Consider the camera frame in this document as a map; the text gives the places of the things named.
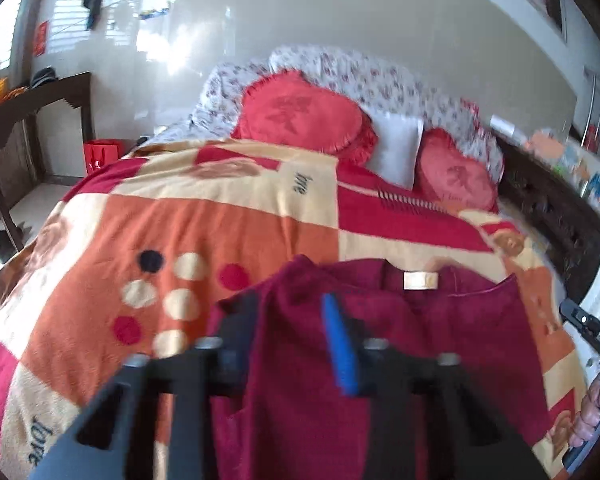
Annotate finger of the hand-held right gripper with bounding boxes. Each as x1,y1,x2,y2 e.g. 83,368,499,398
559,298,600,343

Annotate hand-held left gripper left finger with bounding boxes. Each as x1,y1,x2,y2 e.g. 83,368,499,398
32,290,261,480

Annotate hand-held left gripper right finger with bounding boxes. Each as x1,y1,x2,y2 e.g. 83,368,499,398
320,292,551,480

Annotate maroon knit sweater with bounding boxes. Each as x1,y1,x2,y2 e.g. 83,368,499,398
207,255,553,480

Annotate person's right hand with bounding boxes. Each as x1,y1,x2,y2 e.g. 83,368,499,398
569,372,600,449

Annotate dark carved wooden cabinet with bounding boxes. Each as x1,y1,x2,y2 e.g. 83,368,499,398
490,127,600,291

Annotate orange red printed blanket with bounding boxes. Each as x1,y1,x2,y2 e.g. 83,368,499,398
0,137,588,480

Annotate red heart pillow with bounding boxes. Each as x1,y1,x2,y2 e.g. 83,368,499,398
414,127,500,213
232,70,378,166

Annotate white pillow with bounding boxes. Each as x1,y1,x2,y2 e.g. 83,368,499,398
365,110,426,191

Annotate red paper gift bag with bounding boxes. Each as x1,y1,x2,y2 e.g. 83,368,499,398
82,139,125,177

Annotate dark object on floor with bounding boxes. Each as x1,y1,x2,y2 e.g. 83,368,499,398
0,230,18,265

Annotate dark wooden side table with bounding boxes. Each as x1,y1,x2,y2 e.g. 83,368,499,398
0,71,93,256

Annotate dark hat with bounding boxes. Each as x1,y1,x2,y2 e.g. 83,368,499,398
29,66,60,88

